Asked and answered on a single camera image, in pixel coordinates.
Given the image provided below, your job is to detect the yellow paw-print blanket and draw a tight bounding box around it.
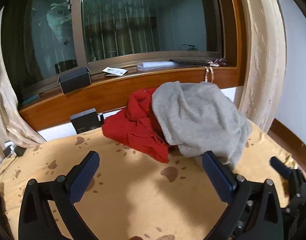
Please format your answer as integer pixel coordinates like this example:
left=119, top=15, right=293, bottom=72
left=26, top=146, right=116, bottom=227
left=0, top=120, right=302, bottom=240

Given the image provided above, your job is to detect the clear plastic package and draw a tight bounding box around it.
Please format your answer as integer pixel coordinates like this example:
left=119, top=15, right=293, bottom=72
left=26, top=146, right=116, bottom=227
left=137, top=60, right=176, bottom=71

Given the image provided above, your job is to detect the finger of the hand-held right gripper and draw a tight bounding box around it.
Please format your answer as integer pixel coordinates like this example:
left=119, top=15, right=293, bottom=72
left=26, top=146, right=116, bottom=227
left=270, top=156, right=293, bottom=180

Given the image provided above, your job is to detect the red knit sweater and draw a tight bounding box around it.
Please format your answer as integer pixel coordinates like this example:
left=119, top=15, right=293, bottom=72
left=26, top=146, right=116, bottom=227
left=102, top=88, right=171, bottom=164

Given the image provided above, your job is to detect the wooden baseboard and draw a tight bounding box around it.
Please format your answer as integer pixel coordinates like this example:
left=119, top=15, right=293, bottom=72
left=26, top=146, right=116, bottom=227
left=267, top=119, right=306, bottom=167

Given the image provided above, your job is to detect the wooden headboard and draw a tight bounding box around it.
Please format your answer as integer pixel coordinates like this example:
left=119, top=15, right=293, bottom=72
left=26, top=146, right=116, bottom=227
left=18, top=65, right=244, bottom=132

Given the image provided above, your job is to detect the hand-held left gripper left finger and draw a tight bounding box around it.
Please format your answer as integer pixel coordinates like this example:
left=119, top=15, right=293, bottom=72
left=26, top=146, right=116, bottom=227
left=18, top=151, right=100, bottom=240

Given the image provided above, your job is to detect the light grey sweater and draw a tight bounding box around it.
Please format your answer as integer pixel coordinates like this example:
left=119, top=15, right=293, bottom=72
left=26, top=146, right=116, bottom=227
left=152, top=81, right=253, bottom=170

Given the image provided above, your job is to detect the teal cloth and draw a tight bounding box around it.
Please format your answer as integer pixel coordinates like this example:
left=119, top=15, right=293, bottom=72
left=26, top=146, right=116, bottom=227
left=22, top=94, right=41, bottom=105

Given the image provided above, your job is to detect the cream curtain with cord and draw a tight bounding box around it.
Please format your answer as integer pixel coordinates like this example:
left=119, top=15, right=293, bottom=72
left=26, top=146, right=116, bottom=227
left=0, top=5, right=46, bottom=173

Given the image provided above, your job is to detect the pink ribbon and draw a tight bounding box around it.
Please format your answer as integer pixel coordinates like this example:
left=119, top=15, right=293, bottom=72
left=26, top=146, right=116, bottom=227
left=202, top=57, right=229, bottom=83

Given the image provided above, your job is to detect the sliding glass window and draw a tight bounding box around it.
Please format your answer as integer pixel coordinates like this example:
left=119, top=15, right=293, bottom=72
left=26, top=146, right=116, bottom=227
left=0, top=0, right=241, bottom=98

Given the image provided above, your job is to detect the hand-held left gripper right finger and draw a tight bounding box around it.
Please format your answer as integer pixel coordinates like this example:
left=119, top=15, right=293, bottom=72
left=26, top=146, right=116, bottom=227
left=201, top=151, right=284, bottom=240

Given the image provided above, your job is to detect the white paper tag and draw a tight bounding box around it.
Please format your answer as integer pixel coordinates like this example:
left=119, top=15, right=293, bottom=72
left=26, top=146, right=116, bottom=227
left=102, top=67, right=128, bottom=76

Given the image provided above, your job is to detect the black box with grey lid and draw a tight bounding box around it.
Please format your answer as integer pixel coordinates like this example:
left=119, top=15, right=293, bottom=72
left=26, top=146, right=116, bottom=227
left=70, top=108, right=105, bottom=134

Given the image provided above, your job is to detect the cream embossed curtain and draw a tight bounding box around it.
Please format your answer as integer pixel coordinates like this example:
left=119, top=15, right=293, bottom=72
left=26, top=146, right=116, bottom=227
left=236, top=0, right=288, bottom=133

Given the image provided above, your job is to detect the open black box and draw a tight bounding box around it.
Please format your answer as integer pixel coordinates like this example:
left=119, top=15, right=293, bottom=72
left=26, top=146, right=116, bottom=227
left=57, top=67, right=91, bottom=95

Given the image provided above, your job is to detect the white power strip with chargers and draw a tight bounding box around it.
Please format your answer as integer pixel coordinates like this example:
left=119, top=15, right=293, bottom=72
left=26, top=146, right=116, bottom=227
left=2, top=141, right=26, bottom=158

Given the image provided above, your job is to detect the dark flat case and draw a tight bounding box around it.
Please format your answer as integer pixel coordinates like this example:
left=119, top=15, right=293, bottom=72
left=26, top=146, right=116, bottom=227
left=169, top=58, right=220, bottom=67

